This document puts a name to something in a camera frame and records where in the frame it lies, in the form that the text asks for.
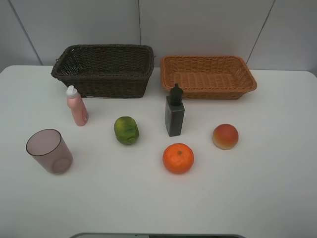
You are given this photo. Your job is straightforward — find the orange wicker basket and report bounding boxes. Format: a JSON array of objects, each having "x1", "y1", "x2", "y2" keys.
[{"x1": 160, "y1": 56, "x2": 257, "y2": 100}]

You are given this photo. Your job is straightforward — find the orange tangerine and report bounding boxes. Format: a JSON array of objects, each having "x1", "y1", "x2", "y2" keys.
[{"x1": 162, "y1": 143, "x2": 194, "y2": 174}]

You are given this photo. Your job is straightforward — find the dark brown wicker basket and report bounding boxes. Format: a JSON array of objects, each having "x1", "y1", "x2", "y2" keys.
[{"x1": 51, "y1": 44, "x2": 155, "y2": 99}]

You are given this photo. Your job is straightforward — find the green mango fruit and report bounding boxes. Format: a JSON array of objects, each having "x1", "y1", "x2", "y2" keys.
[{"x1": 114, "y1": 117, "x2": 139, "y2": 145}]

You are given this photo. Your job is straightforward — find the red yellow peach fruit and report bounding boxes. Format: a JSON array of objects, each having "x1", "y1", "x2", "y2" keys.
[{"x1": 212, "y1": 124, "x2": 239, "y2": 150}]

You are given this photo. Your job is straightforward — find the translucent purple plastic cup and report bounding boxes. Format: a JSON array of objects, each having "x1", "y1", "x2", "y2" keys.
[{"x1": 26, "y1": 129, "x2": 73, "y2": 174}]

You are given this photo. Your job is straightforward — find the black square bottle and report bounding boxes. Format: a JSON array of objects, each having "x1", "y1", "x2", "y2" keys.
[{"x1": 165, "y1": 83, "x2": 185, "y2": 137}]

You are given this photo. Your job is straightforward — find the pink bottle white cap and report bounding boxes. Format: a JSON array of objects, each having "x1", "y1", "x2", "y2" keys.
[{"x1": 66, "y1": 85, "x2": 88, "y2": 126}]

